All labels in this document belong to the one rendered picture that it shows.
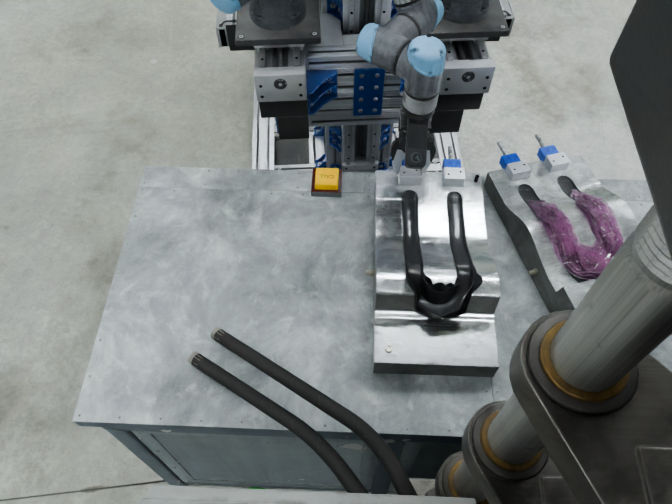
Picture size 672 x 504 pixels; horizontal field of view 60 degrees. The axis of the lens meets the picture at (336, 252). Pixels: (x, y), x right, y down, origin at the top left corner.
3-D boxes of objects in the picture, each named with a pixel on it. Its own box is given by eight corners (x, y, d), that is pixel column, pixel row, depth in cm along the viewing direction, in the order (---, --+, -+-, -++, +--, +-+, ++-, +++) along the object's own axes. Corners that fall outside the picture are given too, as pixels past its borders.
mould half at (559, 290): (483, 185, 156) (492, 157, 147) (572, 166, 159) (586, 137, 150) (571, 355, 130) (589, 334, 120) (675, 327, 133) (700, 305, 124)
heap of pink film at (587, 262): (519, 202, 145) (528, 182, 139) (584, 188, 148) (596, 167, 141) (568, 291, 132) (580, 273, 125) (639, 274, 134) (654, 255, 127)
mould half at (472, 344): (374, 192, 155) (376, 157, 143) (473, 195, 154) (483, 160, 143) (372, 373, 128) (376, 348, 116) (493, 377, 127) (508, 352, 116)
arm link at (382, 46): (381, 36, 132) (423, 56, 128) (352, 63, 127) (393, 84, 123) (384, 5, 125) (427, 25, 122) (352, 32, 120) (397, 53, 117)
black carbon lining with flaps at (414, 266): (399, 195, 145) (403, 169, 137) (464, 196, 145) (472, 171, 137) (402, 321, 127) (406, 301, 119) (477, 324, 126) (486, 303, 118)
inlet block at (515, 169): (488, 151, 159) (492, 137, 154) (505, 147, 159) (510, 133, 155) (508, 187, 152) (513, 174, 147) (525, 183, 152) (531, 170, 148)
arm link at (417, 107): (440, 101, 123) (401, 100, 123) (437, 118, 126) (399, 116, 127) (438, 77, 127) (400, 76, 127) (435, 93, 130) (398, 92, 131)
